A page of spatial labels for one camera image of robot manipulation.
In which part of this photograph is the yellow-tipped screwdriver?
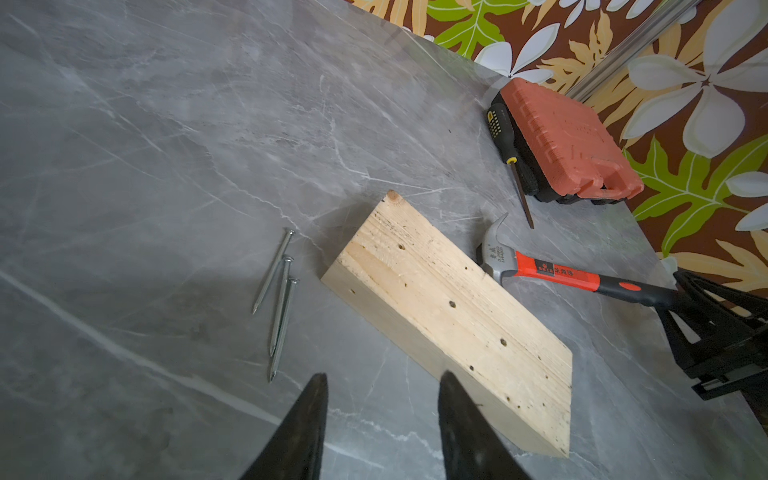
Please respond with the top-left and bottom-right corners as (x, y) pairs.
(486, 103), (534, 229)

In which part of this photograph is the steel nail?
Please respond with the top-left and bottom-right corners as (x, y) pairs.
(251, 228), (296, 315)
(269, 255), (293, 357)
(268, 277), (300, 383)

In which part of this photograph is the red plastic tool case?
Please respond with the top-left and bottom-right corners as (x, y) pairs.
(491, 78), (644, 205)

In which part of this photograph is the wooden board with nails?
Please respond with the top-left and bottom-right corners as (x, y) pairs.
(322, 191), (573, 458)

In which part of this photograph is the claw hammer red black handle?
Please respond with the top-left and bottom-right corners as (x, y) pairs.
(476, 214), (682, 309)

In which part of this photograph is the aluminium frame post right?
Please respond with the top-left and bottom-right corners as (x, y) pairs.
(566, 0), (700, 103)

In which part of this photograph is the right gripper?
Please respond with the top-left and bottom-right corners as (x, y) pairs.
(656, 270), (767, 400)

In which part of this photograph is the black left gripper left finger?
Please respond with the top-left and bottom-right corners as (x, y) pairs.
(240, 373), (329, 479)

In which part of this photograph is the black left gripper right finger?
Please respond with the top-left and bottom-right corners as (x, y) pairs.
(438, 370), (531, 480)

